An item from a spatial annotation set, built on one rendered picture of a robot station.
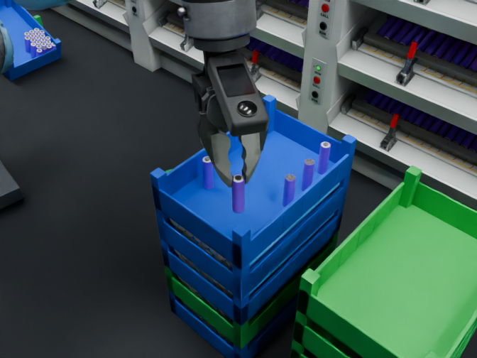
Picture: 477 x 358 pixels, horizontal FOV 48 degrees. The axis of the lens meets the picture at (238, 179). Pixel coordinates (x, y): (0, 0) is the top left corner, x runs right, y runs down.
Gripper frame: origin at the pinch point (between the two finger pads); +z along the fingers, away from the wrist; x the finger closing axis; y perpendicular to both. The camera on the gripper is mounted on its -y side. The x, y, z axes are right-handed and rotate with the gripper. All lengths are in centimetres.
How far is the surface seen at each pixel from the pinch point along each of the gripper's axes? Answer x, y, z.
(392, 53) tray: -50, 42, 1
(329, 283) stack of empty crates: -10.6, -7.3, 16.7
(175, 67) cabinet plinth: -11, 109, 16
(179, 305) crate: 9.5, 20.1, 37.4
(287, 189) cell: -10.0, 7.3, 8.1
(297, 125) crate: -18.4, 22.6, 4.5
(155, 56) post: -5, 114, 13
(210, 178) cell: 0.8, 15.9, 7.9
